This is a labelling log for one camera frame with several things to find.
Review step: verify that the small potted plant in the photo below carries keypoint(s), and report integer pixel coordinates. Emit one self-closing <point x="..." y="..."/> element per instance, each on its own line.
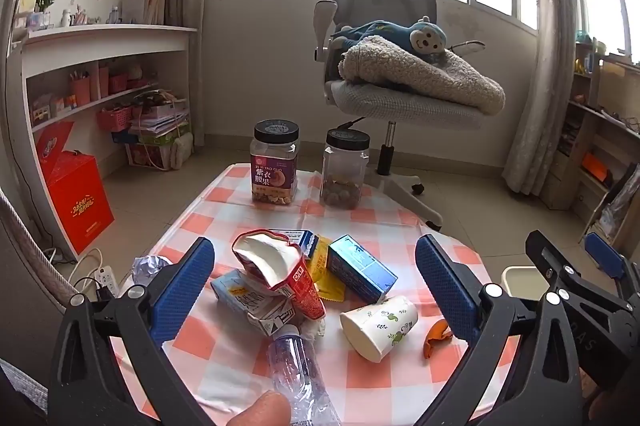
<point x="44" y="1"/>

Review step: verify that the pink storage basket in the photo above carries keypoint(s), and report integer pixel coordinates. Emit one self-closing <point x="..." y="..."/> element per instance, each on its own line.
<point x="114" y="118"/>

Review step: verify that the crumpled silver wrapper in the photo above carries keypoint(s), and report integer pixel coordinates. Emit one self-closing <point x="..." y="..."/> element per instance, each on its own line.
<point x="147" y="268"/>

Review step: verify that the person's left hand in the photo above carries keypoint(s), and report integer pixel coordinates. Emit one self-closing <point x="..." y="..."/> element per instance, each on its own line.
<point x="262" y="410"/>

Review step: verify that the small blue white box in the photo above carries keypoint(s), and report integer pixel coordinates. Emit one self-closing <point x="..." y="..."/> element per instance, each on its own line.
<point x="305" y="242"/>

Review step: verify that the clear plastic bottle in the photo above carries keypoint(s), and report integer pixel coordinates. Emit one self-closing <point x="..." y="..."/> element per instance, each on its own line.
<point x="295" y="368"/>

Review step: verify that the white bookshelf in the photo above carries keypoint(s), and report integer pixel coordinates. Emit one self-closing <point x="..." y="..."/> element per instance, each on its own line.
<point x="100" y="38"/>

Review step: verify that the pink pen holder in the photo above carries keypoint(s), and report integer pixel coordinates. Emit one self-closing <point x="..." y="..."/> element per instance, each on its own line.
<point x="80" y="89"/>

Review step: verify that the pile of papers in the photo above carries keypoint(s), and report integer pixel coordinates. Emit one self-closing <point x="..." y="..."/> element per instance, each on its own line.
<point x="160" y="120"/>

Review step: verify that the red snack bag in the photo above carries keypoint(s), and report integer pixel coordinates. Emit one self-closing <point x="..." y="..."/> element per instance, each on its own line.
<point x="302" y="293"/>

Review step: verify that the orange peel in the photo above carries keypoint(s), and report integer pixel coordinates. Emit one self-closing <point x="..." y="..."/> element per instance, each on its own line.
<point x="434" y="332"/>

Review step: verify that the white plastic bin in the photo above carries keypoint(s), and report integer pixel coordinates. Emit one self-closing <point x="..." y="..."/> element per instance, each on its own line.
<point x="520" y="281"/>

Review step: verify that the purple label nut jar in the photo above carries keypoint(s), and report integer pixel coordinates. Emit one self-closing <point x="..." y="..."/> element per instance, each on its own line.
<point x="273" y="176"/>

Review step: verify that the orange flat box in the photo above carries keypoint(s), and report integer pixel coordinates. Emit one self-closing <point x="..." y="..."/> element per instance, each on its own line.
<point x="596" y="165"/>

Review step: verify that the light blue milk carton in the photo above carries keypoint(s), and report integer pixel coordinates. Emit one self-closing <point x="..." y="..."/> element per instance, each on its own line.
<point x="239" y="298"/>

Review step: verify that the yellow snack wrapper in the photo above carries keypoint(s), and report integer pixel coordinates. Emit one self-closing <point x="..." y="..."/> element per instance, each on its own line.
<point x="326" y="282"/>

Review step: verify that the white paper cup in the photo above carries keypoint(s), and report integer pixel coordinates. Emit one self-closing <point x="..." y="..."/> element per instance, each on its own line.
<point x="385" y="327"/>

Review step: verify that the wooden shelf unit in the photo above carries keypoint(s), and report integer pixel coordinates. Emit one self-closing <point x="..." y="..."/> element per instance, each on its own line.
<point x="590" y="118"/>

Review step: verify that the clear plastic nut jar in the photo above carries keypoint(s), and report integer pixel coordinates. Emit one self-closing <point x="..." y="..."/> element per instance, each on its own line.
<point x="343" y="171"/>

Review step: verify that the white power strip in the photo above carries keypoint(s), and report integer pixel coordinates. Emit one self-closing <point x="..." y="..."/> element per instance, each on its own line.
<point x="106" y="278"/>

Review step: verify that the red gift box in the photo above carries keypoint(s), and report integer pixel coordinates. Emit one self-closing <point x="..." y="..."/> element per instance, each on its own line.
<point x="77" y="206"/>

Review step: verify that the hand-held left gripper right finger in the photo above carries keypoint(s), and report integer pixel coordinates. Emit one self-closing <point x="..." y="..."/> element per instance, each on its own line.
<point x="441" y="287"/>

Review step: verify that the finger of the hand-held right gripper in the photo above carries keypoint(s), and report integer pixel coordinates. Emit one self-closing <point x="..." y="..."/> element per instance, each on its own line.
<point x="547" y="258"/>
<point x="604" y="252"/>

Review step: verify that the blue monkey plush toy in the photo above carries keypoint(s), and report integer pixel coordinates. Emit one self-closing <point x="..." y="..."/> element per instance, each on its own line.
<point x="425" y="38"/>

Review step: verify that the blue drink carton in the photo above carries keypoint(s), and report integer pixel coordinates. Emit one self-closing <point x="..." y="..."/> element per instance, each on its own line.
<point x="360" y="271"/>

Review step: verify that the orange white checkered tablecloth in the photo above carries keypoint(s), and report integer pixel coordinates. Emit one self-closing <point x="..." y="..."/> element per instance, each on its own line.
<point x="227" y="196"/>

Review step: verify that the brown striped cloth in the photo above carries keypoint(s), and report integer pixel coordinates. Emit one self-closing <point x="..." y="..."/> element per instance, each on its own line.
<point x="30" y="248"/>

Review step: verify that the beige fleece blanket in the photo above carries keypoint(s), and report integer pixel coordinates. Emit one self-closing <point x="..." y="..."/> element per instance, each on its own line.
<point x="425" y="78"/>

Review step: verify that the white tissue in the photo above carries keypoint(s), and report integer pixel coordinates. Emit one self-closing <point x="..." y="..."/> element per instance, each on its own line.
<point x="315" y="332"/>

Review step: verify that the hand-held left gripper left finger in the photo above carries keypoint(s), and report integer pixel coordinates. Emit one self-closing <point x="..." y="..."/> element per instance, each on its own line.
<point x="180" y="287"/>

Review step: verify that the red gift bag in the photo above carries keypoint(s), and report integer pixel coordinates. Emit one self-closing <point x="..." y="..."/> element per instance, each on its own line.
<point x="52" y="140"/>

